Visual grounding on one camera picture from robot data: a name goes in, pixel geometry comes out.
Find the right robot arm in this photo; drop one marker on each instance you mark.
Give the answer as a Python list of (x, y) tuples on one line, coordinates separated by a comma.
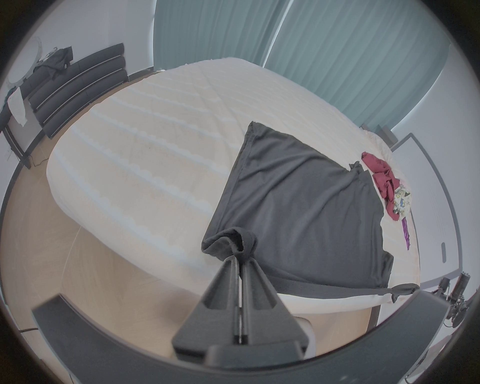
[(455, 296)]

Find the round white mirror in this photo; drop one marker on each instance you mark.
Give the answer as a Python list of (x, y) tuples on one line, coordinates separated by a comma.
[(37, 41)]

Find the grey bedside table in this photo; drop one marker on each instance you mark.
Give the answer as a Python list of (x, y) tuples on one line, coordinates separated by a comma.
[(388, 134)]

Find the white cloth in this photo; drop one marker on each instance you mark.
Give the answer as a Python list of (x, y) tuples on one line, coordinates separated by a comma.
[(18, 108)]

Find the blue-green curtain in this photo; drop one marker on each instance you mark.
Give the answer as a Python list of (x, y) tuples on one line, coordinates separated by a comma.
[(210, 30), (356, 56)]

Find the black garment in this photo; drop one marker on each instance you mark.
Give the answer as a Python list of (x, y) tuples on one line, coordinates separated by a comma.
[(300, 210)]

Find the bed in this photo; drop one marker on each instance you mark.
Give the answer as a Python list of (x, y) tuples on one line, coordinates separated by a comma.
[(150, 150)]

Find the purple garment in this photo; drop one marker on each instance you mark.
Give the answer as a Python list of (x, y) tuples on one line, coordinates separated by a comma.
[(406, 236)]

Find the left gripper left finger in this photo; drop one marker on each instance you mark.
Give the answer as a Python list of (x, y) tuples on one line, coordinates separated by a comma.
[(213, 315)]

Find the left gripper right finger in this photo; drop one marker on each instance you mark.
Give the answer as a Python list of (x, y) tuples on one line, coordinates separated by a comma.
[(266, 315)]

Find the white printed pyjama top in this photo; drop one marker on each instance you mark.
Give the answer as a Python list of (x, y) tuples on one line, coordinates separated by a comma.
[(402, 200)]

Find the dark grey garment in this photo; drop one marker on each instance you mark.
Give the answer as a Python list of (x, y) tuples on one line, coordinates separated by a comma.
[(56, 62)]

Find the dark red garment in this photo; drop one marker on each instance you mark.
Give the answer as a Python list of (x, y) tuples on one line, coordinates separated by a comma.
[(380, 176)]

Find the cream pillow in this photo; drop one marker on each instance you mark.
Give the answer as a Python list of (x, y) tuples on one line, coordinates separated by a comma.
[(371, 143)]

